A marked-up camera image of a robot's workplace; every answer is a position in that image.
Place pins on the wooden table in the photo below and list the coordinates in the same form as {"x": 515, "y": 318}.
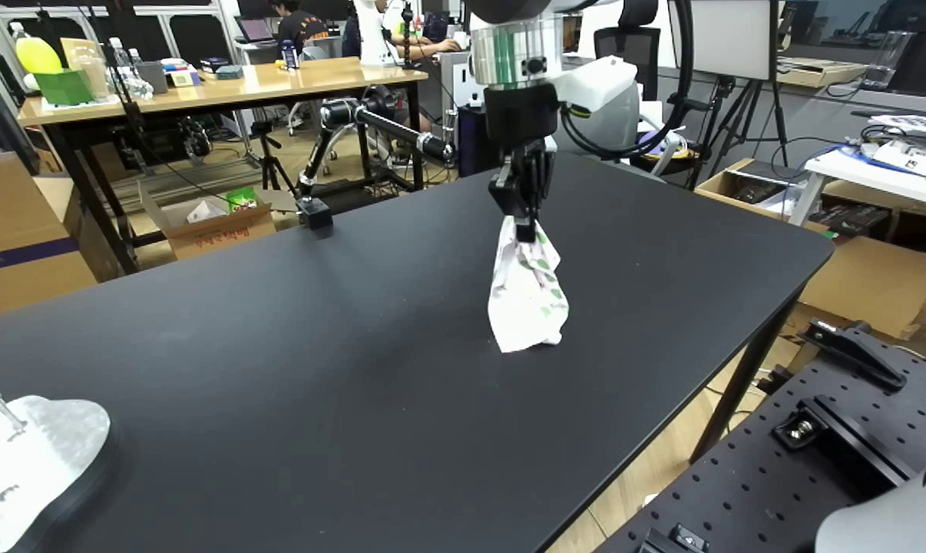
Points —
{"x": 279, "y": 81}

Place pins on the white table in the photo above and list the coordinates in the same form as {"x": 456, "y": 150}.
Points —
{"x": 878, "y": 173}

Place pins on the blue bottle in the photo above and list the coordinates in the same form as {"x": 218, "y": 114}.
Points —
{"x": 289, "y": 55}

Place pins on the large cardboard box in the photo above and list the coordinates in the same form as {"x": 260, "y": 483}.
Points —
{"x": 14, "y": 230}
{"x": 878, "y": 284}

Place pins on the black clamp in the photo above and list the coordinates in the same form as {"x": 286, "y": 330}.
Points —
{"x": 854, "y": 353}

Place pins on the yellow-green balloon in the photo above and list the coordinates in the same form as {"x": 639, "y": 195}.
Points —
{"x": 37, "y": 55}

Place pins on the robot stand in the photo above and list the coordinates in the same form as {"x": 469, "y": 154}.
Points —
{"x": 739, "y": 476}

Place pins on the stack of small boxes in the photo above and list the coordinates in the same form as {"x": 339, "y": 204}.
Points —
{"x": 180, "y": 73}

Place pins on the green box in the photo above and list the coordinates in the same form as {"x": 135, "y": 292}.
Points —
{"x": 65, "y": 87}

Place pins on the black bracket with silver knob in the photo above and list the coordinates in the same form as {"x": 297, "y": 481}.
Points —
{"x": 839, "y": 445}

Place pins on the teal box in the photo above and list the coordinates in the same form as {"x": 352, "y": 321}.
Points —
{"x": 230, "y": 72}

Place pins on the camera on tripod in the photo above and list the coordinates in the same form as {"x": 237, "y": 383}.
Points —
{"x": 271, "y": 157}

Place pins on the camera on mount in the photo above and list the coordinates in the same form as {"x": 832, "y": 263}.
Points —
{"x": 390, "y": 127}

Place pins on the person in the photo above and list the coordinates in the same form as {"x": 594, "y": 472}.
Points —
{"x": 432, "y": 44}
{"x": 300, "y": 27}

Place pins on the group of clear water bottles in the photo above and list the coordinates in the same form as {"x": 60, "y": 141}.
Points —
{"x": 129, "y": 77}

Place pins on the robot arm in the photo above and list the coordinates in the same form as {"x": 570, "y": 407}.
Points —
{"x": 509, "y": 46}

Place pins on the laptop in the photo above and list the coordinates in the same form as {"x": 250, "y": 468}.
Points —
{"x": 256, "y": 31}

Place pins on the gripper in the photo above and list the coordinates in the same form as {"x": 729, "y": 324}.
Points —
{"x": 520, "y": 115}

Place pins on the office chair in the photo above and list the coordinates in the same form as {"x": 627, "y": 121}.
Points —
{"x": 628, "y": 46}

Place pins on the open cardboard box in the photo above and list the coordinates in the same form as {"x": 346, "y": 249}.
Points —
{"x": 210, "y": 226}
{"x": 755, "y": 188}

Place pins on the white cloth with green print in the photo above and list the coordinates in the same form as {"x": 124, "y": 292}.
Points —
{"x": 528, "y": 299}

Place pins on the white board on tripod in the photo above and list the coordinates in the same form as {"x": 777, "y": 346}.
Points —
{"x": 728, "y": 38}

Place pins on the clear plastic container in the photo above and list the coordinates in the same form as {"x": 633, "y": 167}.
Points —
{"x": 88, "y": 65}

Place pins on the silver plate on black base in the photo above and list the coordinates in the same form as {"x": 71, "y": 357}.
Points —
{"x": 33, "y": 453}

